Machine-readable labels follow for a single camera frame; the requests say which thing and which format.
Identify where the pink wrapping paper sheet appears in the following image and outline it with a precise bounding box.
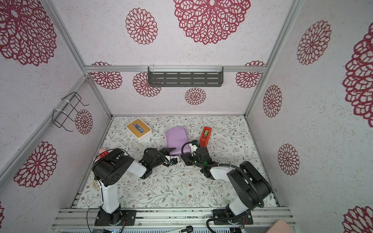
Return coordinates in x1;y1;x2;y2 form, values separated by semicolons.
166;126;189;156

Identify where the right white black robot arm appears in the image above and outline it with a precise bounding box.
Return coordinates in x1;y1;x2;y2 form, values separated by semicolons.
181;147;272;217

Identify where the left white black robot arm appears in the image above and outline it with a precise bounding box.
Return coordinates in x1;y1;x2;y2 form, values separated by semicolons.
91;148;175;215

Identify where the white box with wooden lid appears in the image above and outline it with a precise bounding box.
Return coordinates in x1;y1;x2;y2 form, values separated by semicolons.
126;118;153;143

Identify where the red tape dispenser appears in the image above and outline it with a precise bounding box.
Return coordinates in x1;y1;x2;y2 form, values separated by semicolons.
199;127;212;147

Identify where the blue item on wooden lid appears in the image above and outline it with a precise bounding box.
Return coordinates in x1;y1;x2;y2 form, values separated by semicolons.
133;124;144;134

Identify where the pink plush toy red dress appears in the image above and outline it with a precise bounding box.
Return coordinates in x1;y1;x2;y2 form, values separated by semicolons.
94;148;112;162

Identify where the pink object bottom right corner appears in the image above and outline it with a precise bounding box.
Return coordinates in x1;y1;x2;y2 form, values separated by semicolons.
266;219;293;233

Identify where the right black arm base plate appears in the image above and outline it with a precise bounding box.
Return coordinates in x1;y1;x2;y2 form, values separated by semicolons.
212;209;254;225

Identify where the black knob handle front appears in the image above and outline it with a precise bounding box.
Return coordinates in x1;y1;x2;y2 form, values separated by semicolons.
165;225;193;233

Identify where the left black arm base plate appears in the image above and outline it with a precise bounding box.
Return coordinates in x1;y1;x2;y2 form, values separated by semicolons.
94;209;137;226

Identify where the grey slotted wall shelf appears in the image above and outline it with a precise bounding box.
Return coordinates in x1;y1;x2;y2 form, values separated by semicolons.
148;67;224;87

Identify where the black wire wall rack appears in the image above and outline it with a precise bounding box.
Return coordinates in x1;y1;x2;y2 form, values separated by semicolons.
51;92;89;132

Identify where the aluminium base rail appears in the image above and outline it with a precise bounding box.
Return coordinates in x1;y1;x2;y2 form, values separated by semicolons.
51;207;296;232

